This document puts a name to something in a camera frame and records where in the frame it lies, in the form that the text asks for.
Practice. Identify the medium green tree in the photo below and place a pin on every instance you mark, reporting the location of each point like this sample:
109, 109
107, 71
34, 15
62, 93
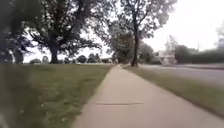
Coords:
121, 46

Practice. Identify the tall tree beside sidewalk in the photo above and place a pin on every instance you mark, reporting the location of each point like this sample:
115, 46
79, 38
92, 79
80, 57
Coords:
135, 50

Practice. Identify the pale concrete sidewalk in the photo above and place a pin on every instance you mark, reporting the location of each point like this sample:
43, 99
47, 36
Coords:
126, 90

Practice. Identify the distant row of trees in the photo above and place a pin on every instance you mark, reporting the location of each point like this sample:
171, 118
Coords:
81, 59

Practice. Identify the white building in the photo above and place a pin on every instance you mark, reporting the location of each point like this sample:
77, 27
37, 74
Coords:
168, 56

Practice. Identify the large broad tree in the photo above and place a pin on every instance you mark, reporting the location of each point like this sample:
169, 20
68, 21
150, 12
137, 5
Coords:
53, 53

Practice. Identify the wide grass lawn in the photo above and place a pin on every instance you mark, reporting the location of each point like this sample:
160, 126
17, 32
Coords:
50, 90

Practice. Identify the narrow grass verge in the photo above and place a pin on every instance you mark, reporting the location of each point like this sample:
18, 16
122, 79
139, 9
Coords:
186, 88

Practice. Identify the grey asphalt road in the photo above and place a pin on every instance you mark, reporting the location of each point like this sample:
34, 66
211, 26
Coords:
200, 74

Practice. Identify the dark hedge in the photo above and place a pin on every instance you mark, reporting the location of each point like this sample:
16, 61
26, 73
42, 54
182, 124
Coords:
206, 56

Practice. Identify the dark leafy tree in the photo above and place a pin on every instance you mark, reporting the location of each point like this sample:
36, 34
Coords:
10, 33

